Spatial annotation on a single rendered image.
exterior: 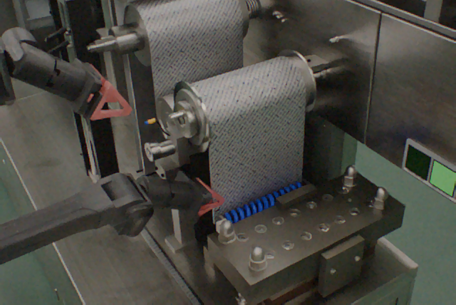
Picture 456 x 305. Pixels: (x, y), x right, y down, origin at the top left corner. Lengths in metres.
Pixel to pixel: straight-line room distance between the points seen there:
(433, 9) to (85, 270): 0.89
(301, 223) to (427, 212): 1.76
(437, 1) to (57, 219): 0.72
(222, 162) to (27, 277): 1.68
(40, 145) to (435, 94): 1.17
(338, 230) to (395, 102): 0.28
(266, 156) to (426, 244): 1.64
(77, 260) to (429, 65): 0.86
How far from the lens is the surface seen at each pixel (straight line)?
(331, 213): 1.20
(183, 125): 1.10
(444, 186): 1.09
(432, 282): 2.55
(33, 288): 2.60
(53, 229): 0.93
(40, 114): 1.93
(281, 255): 1.10
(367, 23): 1.11
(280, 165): 1.21
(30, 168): 1.67
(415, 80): 1.06
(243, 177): 1.16
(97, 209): 0.95
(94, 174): 1.54
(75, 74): 0.93
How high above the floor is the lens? 1.81
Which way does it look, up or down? 33 degrees down
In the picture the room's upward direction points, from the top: 2 degrees counter-clockwise
